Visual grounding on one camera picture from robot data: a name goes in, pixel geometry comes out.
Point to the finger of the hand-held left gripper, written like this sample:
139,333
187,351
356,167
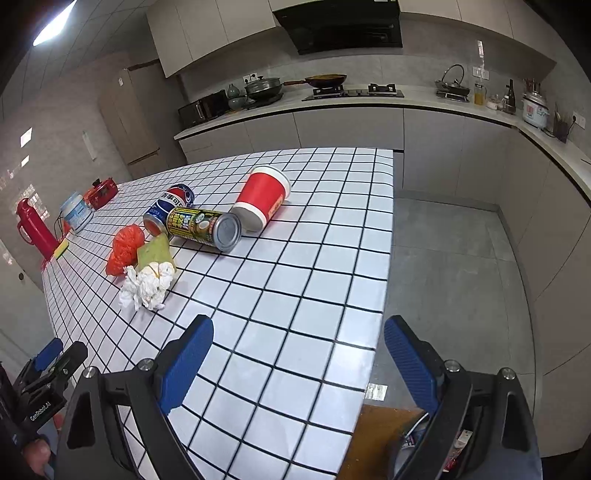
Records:
48,354
71,357

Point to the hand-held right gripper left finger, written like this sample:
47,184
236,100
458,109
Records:
184,364

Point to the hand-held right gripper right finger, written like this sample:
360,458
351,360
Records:
411,364

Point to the black trash bin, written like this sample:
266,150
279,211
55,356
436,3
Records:
463,417

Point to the white small carton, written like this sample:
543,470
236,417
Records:
459,445

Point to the person's left hand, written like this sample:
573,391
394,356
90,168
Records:
36,454

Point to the crumpled white tissue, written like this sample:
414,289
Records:
147,286

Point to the wooden stool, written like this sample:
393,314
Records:
369,443

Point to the yellow sponge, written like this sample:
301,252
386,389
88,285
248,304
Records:
61,249

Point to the light green wrapper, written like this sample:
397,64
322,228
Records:
157,251

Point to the orange plastic bag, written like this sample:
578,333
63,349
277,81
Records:
124,247

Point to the red thermos jug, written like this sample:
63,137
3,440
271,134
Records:
37,230

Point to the small orange object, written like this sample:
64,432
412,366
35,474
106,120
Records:
66,227

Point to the green drink can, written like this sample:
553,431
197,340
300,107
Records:
198,224

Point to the white and blue tub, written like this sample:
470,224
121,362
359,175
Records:
76,212

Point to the blue soda can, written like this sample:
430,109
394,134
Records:
166,207

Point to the small red appliance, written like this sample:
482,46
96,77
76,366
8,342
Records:
101,194

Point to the red paper cup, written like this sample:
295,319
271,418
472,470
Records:
258,198

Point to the kitchen counter with cabinets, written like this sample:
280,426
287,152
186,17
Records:
351,129

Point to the beige refrigerator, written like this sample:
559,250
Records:
134,120

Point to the black microwave oven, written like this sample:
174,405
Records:
203,110

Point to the green ceramic jar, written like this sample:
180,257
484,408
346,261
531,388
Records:
236,99

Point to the small white bowl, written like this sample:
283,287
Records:
493,105

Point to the induction cooker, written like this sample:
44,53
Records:
452,95

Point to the black cooktop under wok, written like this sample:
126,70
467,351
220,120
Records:
265,104

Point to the yellow oil bottle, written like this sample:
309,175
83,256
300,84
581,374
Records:
479,96

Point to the black gas stove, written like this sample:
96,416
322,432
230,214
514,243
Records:
353,93

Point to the black utensil holder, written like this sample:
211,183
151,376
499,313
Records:
562,129

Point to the white rice cooker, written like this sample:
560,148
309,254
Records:
535,113

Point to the dark glass bottle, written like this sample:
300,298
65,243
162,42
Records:
509,101

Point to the metal kettle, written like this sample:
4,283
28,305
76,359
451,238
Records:
455,85

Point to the lidded grey wok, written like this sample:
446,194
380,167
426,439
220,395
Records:
263,87

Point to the frying pan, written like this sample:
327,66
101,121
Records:
325,81

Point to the chopstick holder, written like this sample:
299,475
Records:
532,86

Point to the ceiling light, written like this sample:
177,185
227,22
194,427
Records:
53,23

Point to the beige upper cabinets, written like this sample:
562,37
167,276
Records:
207,27

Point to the black range hood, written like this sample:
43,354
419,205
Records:
346,25

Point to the wall socket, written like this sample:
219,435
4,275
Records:
480,72
579,119
250,78

